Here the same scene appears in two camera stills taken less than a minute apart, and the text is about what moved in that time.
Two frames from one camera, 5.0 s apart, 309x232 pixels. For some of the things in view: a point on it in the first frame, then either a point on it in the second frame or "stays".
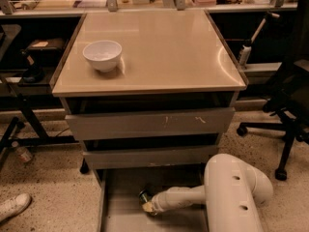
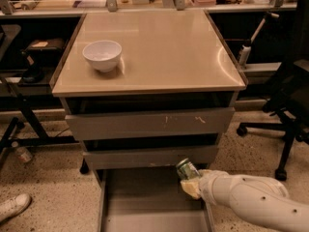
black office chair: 292,101 stays
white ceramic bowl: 103,55 stays
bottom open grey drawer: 120,208 stays
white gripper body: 159,200 -> 209,185
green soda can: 145,196 -> 185,169
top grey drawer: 132,125 stays
